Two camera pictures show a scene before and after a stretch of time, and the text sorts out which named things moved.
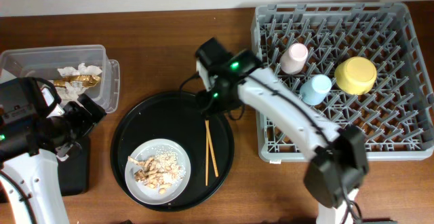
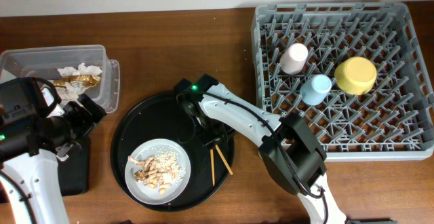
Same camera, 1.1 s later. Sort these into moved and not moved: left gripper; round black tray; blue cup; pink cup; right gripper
Moved: right gripper
Not moved: pink cup; round black tray; left gripper; blue cup
